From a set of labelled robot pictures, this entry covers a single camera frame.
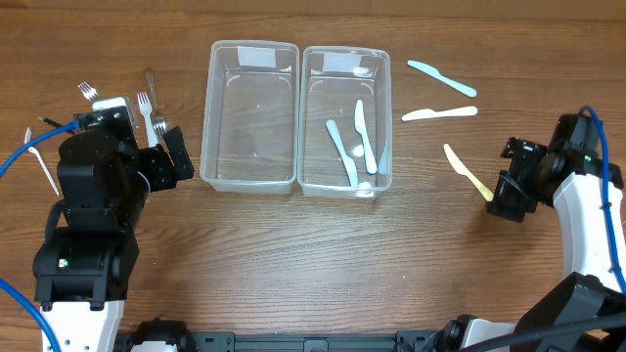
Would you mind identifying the left clear plastic container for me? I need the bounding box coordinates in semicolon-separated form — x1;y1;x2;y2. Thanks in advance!
200;40;300;194

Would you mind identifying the cream plastic knife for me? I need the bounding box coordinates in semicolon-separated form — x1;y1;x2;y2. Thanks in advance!
401;106;478;122

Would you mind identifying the left blue cable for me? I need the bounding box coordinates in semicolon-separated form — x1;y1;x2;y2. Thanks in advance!
0;119;79;352

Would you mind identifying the clear plastic container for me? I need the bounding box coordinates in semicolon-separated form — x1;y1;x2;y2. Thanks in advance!
296;46;392;198
200;40;300;194

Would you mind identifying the right clear plastic container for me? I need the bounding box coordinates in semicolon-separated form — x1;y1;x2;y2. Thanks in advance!
296;46;392;198

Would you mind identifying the black-handled metal fork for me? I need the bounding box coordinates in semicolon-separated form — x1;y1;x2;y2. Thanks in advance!
37;116;74;134

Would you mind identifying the light blue knife top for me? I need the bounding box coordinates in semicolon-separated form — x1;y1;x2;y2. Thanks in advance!
407;61;477;98

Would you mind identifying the white plastic knife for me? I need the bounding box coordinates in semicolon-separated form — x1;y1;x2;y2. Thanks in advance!
354;100;378;175

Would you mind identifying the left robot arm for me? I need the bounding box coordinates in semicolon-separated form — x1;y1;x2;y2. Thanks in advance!
33;122;194;351

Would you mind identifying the pale blue knife bottom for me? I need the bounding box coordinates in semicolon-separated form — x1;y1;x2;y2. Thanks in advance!
326;119;358;187

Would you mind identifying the thin white plastic fork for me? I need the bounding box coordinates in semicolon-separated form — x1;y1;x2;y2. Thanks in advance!
23;127;60;197

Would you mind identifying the long silver metal fork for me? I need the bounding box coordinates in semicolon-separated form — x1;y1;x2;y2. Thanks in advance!
78;81;139;129

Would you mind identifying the yellow plastic knife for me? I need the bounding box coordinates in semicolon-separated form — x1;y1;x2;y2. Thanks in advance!
443;144;494;201

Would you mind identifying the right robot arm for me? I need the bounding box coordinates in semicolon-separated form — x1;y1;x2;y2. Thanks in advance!
422;106;625;351

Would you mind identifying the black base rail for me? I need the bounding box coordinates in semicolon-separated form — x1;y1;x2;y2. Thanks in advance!
116;317;529;352

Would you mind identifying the short silver metal fork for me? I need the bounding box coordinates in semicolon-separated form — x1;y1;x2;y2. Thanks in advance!
144;67;167;141

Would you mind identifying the thick white plastic fork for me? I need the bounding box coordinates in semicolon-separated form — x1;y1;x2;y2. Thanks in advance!
137;92;158;148

